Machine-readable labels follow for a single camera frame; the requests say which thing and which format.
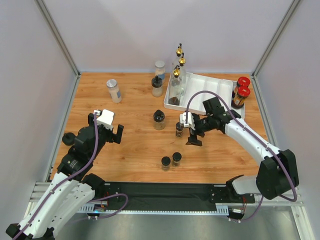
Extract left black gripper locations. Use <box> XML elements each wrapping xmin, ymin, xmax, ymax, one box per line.
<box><xmin>88</xmin><ymin>113</ymin><xmax>123</xmax><ymax>160</ymax></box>

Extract black label spice shaker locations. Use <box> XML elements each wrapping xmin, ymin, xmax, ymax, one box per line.
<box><xmin>175</xmin><ymin>122</ymin><xmax>184</xmax><ymax>138</ymax></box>

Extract small black lid jar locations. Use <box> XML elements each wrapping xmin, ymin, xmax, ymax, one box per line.
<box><xmin>161</xmin><ymin>156</ymin><xmax>171</xmax><ymax>171</ymax></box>
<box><xmin>172</xmin><ymin>152</ymin><xmax>182</xmax><ymax>167</ymax></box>

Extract black lid glass spice jar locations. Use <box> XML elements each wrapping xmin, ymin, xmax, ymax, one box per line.
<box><xmin>153</xmin><ymin>109</ymin><xmax>166</xmax><ymax>131</ymax></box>

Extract silver lid jar white beads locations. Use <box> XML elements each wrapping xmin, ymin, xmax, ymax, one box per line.
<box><xmin>106</xmin><ymin>79</ymin><xmax>122</xmax><ymax>103</ymax></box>

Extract oil bottle dark sauce back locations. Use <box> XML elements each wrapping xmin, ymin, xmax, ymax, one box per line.
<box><xmin>168</xmin><ymin>65</ymin><xmax>182</xmax><ymax>106</ymax></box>

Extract oil bottle dark sauce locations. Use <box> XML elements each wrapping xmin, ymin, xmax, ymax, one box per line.
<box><xmin>172</xmin><ymin>43</ymin><xmax>186</xmax><ymax>73</ymax></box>
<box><xmin>168</xmin><ymin>65</ymin><xmax>182</xmax><ymax>106</ymax></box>

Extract red lid sauce jar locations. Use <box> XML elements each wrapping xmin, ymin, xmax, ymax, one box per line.
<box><xmin>233</xmin><ymin>76</ymin><xmax>251</xmax><ymax>94</ymax></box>
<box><xmin>231</xmin><ymin>86</ymin><xmax>251</xmax><ymax>109</ymax></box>

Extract clear oil bottle gold spout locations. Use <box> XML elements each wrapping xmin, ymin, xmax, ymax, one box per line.
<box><xmin>178</xmin><ymin>53</ymin><xmax>187</xmax><ymax>97</ymax></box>

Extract oil bottle dark sauce front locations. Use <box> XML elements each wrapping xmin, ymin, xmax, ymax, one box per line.
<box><xmin>172</xmin><ymin>43</ymin><xmax>186</xmax><ymax>73</ymax></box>

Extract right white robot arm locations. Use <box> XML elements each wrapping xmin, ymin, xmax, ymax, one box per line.
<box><xmin>179</xmin><ymin>97</ymin><xmax>299</xmax><ymax>203</ymax></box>

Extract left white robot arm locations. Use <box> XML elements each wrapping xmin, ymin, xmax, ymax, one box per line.
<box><xmin>6</xmin><ymin>109</ymin><xmax>124</xmax><ymax>240</ymax></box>

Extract white compartment tray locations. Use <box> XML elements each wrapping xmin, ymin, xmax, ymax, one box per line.
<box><xmin>163</xmin><ymin>72</ymin><xmax>246</xmax><ymax>119</ymax></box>

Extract black base mat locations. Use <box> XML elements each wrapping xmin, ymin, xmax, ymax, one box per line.
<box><xmin>101</xmin><ymin>182</ymin><xmax>243</xmax><ymax>212</ymax></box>

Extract black lid jar behind bottle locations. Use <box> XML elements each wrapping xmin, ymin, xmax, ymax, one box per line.
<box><xmin>151</xmin><ymin>75</ymin><xmax>163</xmax><ymax>97</ymax></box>

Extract silver lid jar blue label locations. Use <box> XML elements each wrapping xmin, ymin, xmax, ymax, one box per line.
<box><xmin>155</xmin><ymin>60</ymin><xmax>166</xmax><ymax>81</ymax></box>

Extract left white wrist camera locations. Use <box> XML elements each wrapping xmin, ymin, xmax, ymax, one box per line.
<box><xmin>93</xmin><ymin>109</ymin><xmax>115</xmax><ymax>130</ymax></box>

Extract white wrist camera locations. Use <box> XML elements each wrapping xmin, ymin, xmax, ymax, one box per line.
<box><xmin>179</xmin><ymin>112</ymin><xmax>195</xmax><ymax>130</ymax></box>
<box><xmin>93</xmin><ymin>109</ymin><xmax>115</xmax><ymax>130</ymax></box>

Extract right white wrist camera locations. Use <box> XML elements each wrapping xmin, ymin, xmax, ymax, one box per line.
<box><xmin>179</xmin><ymin>112</ymin><xmax>195</xmax><ymax>130</ymax></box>

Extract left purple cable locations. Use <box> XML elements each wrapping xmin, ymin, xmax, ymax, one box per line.
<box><xmin>11</xmin><ymin>111</ymin><xmax>129</xmax><ymax>240</ymax></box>

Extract right aluminium corner post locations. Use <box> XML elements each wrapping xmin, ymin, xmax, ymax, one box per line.
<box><xmin>251</xmin><ymin>0</ymin><xmax>305</xmax><ymax>77</ymax></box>

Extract aluminium corner post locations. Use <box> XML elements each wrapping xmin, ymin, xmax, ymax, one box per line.
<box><xmin>251</xmin><ymin>0</ymin><xmax>305</xmax><ymax>77</ymax></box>
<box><xmin>34</xmin><ymin>0</ymin><xmax>81</xmax><ymax>77</ymax></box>

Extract aluminium front rail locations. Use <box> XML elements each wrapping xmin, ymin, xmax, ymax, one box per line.
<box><xmin>29</xmin><ymin>182</ymin><xmax>304</xmax><ymax>207</ymax></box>

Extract left aluminium corner post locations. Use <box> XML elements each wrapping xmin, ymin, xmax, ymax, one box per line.
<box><xmin>34</xmin><ymin>0</ymin><xmax>81</xmax><ymax>77</ymax></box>

